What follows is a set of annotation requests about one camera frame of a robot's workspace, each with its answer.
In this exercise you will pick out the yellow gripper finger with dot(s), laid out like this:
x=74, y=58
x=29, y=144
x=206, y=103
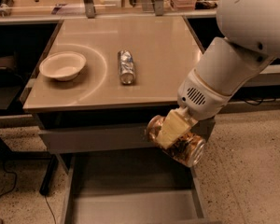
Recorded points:
x=177, y=123

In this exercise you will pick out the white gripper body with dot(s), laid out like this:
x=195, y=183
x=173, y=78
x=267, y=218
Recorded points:
x=200, y=99

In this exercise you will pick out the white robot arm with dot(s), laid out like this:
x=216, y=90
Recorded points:
x=250, y=43

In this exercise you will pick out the silver blue soda can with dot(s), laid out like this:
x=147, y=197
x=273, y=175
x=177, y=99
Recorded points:
x=126, y=67

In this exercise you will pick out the open middle drawer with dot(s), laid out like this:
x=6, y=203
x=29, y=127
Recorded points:
x=131, y=186

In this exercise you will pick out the grey drawer cabinet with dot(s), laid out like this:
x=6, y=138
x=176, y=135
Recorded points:
x=163, y=51

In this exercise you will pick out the closed top drawer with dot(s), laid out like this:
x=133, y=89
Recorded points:
x=95, y=138

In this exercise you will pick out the white paper bowl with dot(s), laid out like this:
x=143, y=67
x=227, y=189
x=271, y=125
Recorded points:
x=63, y=66

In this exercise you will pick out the black table leg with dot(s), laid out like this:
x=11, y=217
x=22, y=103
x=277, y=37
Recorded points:
x=44, y=188

